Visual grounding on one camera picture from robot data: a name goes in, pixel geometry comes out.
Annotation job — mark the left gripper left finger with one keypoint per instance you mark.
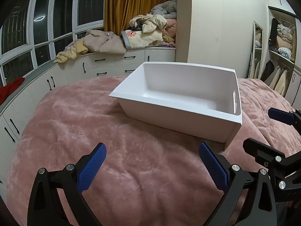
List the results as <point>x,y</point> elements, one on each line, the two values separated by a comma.
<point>45,206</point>

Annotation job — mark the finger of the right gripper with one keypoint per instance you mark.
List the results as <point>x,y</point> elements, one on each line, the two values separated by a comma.
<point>262,153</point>
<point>281,116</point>

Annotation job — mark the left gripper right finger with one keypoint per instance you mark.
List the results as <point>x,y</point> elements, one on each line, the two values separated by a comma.
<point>259,207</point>

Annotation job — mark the white storage box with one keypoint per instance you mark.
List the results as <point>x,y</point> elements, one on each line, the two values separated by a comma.
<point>195,99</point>

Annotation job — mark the open wardrobe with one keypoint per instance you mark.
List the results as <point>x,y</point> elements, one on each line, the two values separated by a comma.
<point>275,54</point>

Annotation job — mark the pink fluffy bed blanket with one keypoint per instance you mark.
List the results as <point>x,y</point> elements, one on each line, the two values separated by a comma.
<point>151,175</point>

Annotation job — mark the white window cabinet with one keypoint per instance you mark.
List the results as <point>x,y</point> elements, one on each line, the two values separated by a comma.
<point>19,107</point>

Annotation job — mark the red garment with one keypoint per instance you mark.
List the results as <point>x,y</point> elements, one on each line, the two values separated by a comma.
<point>10,88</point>

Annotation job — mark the grey quilt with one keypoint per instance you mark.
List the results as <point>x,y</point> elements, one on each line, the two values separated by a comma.
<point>167,9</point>

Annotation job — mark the yellow cloth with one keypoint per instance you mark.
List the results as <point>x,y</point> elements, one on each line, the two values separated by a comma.
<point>75,50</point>

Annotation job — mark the cream crumpled garment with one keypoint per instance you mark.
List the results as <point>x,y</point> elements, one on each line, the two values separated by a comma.
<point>149,22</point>

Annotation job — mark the floral cream blanket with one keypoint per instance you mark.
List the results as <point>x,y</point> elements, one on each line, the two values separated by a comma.
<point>138,39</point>

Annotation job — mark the beige jacket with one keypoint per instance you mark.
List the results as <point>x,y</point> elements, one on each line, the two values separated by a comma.
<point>104,42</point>

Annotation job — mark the white framed window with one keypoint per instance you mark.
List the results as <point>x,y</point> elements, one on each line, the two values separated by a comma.
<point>36,30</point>

